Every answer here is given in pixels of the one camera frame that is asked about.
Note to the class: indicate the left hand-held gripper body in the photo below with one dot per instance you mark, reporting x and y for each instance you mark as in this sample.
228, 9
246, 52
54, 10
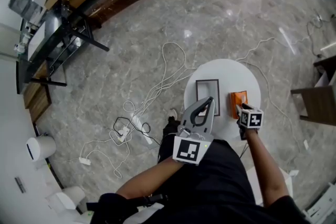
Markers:
186, 150

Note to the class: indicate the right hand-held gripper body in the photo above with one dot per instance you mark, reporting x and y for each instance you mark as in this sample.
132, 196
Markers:
252, 119

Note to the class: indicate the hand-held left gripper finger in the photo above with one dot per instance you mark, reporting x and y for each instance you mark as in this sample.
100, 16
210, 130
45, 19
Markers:
186, 122
210, 126

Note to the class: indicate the orange packet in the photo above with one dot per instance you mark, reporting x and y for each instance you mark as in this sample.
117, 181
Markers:
235, 102

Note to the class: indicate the brown wooden box tray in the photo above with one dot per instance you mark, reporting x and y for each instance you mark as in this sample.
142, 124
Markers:
207, 80

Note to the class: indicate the person's left forearm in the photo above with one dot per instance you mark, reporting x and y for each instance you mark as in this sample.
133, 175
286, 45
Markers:
149, 177

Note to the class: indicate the person's right forearm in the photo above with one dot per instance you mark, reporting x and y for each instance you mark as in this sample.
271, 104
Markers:
265, 165

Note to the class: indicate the person's white shoe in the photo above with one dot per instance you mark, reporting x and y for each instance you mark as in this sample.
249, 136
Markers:
173, 112

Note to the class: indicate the person's black clothing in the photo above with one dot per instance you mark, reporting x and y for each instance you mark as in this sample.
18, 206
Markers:
218, 186

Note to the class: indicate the long white power strip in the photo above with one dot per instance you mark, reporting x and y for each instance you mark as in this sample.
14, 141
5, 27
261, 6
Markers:
137, 123

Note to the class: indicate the round white side table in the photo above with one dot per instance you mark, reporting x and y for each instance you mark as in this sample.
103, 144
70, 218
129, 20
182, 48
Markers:
225, 70

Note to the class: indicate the small white floor block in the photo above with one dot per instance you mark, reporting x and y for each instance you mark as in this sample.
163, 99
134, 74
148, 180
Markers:
305, 144

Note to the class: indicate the white power socket block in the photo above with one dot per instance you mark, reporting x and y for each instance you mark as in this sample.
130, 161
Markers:
124, 131

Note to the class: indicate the dark wooden vanity cabinet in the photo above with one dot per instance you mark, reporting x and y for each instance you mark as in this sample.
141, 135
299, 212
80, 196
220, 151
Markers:
320, 105

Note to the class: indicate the white wash basin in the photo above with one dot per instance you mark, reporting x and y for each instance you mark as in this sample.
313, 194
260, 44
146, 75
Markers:
286, 183

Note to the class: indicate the white chest-worn device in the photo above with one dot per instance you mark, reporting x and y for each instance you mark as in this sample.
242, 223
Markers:
147, 215

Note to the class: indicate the small white power adapter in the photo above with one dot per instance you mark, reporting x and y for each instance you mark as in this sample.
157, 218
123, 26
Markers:
84, 160

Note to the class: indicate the white floor appliance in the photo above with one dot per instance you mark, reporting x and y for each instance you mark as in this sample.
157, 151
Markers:
320, 208

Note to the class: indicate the white extension socket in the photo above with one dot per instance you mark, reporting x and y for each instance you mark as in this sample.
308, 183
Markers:
319, 18

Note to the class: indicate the white cylindrical bin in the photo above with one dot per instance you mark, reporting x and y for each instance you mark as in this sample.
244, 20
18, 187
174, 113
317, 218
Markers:
44, 147

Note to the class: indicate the wooden drawer cabinet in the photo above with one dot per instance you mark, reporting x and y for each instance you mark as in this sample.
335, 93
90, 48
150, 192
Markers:
38, 103

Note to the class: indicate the white rectangular board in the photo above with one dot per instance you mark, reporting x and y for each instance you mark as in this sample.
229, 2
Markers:
36, 40

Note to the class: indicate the clear plastic container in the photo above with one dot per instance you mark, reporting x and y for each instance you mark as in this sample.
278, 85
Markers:
25, 2

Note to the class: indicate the black metal frame desk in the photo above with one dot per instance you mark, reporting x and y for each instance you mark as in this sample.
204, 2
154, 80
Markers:
56, 31

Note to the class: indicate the grey wall switch panel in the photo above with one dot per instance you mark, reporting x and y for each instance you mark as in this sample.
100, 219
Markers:
20, 185

